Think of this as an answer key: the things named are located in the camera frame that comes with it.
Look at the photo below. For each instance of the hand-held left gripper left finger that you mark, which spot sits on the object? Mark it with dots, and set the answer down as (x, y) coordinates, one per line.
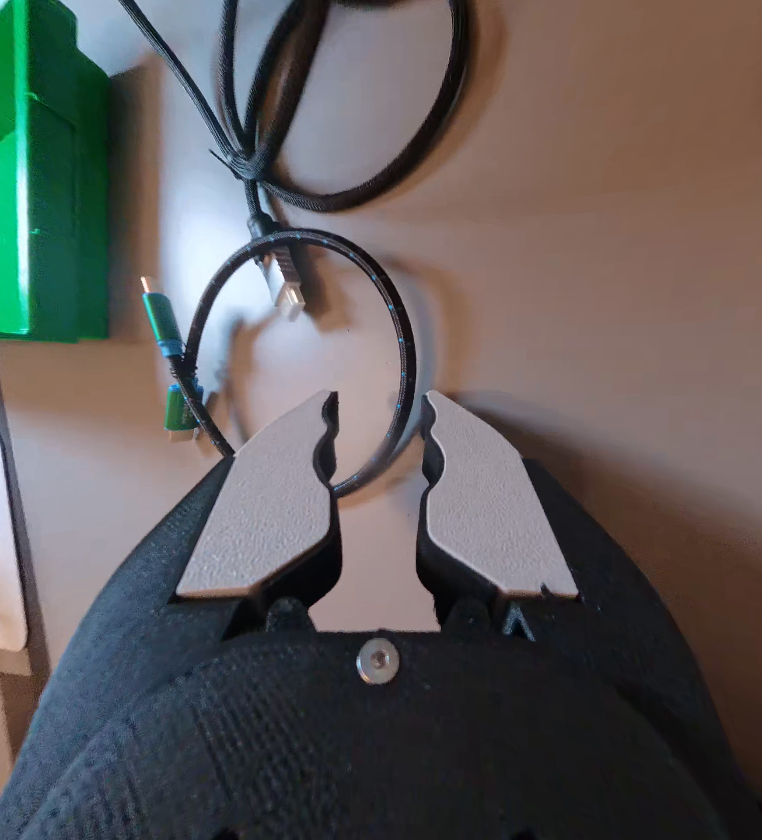
(270, 512)

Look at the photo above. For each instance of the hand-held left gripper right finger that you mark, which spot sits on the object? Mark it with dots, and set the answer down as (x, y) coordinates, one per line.
(492, 512)

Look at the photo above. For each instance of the green plastic bin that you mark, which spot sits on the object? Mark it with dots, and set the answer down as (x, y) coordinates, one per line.
(25, 196)

